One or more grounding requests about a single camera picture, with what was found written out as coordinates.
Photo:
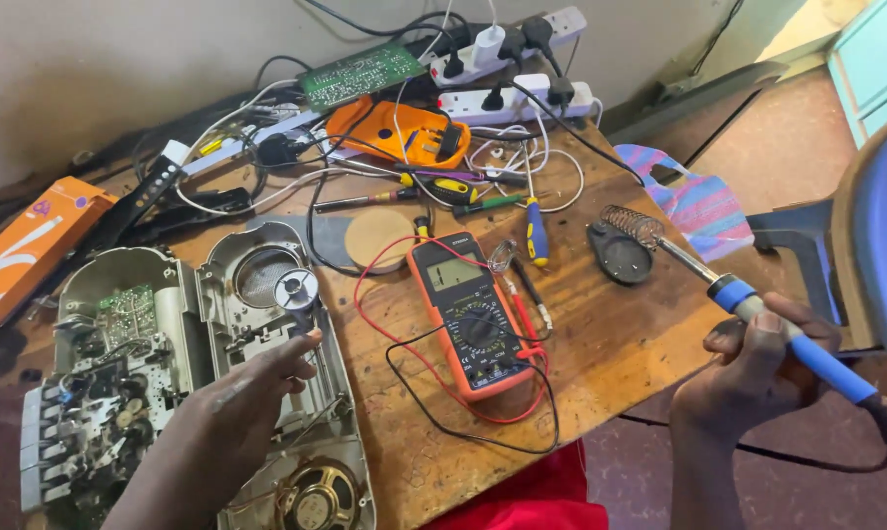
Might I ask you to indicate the blue and yellow screwdriver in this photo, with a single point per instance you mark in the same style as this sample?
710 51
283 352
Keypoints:
537 235

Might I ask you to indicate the black multimeter probe lead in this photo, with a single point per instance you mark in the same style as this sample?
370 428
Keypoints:
443 431

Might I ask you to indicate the person's red trousers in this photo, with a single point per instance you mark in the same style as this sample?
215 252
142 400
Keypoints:
524 493

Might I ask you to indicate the person's left hand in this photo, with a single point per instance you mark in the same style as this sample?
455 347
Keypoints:
237 412

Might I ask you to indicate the white charger plug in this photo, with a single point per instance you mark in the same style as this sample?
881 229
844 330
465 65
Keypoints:
489 45

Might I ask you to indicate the orange plastic device case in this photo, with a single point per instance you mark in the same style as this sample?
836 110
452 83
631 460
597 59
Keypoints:
384 129

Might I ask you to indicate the silver solder spool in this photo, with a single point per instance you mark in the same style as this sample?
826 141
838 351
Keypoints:
296 288

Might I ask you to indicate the blue plastic chair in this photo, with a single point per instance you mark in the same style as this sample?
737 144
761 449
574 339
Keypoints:
878 243

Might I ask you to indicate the long white power strip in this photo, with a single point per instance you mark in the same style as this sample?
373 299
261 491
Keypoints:
561 26

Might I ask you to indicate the person's right hand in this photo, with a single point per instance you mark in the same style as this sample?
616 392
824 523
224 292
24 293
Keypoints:
745 390

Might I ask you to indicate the short white power strip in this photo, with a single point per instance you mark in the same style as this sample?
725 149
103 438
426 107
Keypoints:
465 105

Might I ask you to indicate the orange digital multimeter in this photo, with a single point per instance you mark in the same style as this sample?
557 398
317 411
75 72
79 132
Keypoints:
469 316

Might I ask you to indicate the red multimeter probe lead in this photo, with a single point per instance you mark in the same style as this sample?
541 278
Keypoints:
406 350

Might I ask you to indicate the yellow and black screwdriver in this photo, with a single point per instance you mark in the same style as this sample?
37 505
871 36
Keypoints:
450 189

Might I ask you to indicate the black soldering stand with coil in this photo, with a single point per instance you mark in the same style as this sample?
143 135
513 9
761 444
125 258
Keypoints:
620 254

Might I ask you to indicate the round wooden disc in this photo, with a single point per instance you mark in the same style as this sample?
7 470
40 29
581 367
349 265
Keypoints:
379 239

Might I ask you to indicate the teal cabinet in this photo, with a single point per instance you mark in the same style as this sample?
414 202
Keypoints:
874 66

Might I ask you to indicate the pink and blue striped bag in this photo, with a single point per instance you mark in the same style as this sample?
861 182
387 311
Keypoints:
701 206

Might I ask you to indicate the black plastic bracket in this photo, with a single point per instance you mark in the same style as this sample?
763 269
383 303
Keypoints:
193 210

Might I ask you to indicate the orange cardboard box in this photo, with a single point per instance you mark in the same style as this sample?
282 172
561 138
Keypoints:
31 246

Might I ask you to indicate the black plastic panel strip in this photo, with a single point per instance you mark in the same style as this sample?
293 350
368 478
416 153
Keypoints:
138 202

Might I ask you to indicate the grey radio casing with speaker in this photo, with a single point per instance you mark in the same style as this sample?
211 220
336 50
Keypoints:
325 434

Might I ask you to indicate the grey metal strip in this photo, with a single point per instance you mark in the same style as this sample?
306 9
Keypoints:
244 143

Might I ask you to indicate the small yellow black screwdriver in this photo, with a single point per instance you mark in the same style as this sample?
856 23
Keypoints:
422 227

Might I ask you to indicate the grey radio chassis with boards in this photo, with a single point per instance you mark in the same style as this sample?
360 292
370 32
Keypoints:
112 368

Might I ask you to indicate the green circuit board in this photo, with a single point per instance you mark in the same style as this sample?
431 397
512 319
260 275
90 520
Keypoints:
358 76

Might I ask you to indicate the black power plug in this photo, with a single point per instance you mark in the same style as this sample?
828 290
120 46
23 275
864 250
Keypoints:
453 66
492 98
560 90
537 33
511 43

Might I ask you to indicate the grey mat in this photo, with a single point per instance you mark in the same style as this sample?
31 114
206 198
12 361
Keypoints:
325 235

